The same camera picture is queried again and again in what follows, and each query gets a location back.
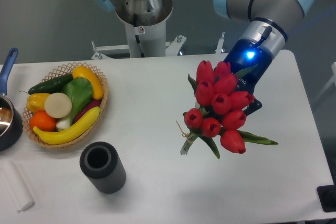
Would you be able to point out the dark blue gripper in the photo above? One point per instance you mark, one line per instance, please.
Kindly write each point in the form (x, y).
(246, 54)

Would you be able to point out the red tulip bouquet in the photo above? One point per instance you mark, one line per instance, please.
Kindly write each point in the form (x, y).
(220, 110)

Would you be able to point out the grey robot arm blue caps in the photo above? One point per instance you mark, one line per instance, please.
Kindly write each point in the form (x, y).
(270, 21)

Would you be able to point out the white object right edge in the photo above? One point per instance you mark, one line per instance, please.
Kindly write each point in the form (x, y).
(329, 86)

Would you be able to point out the black device at edge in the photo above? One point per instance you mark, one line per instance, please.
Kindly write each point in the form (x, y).
(327, 197)

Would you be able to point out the dark red eggplant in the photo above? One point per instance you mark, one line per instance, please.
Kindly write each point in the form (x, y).
(89, 106)

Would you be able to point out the dark grey ribbed vase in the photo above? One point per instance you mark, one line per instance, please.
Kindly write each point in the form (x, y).
(101, 164)

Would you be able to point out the green bok choy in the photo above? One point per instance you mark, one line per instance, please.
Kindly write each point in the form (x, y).
(66, 104)

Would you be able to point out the yellow squash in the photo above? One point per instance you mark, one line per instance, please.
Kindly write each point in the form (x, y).
(85, 72)

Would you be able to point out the long yellow banana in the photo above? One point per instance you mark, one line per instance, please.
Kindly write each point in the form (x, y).
(72, 132)

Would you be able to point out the woven wicker basket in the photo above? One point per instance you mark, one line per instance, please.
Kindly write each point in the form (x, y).
(61, 71)

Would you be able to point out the green cucumber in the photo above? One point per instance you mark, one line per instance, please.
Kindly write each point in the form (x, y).
(50, 86)

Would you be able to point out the orange fruit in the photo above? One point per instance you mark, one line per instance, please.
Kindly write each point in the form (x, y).
(43, 121)

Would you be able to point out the yellow bell pepper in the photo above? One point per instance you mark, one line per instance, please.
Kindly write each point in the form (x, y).
(36, 102)

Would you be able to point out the white ribbed cylinder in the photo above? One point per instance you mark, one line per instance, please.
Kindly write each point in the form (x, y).
(16, 187)

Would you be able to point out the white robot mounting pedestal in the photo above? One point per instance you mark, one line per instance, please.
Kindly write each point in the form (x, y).
(143, 41)

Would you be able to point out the dark saucepan blue handle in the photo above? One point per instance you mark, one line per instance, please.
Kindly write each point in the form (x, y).
(11, 121)

